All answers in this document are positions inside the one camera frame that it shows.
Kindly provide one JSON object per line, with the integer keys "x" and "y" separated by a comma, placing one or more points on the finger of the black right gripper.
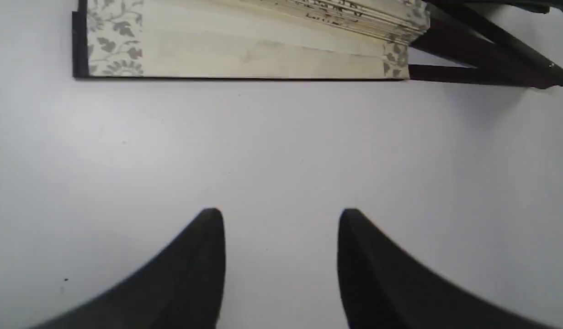
{"x": 536, "y": 6}

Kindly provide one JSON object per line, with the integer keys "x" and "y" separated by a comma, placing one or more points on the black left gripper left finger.
{"x": 182, "y": 287}

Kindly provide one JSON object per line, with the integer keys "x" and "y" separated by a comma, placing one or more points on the cream paper folding fan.
{"x": 427, "y": 40}

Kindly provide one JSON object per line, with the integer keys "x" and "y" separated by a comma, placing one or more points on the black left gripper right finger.
{"x": 384, "y": 287}

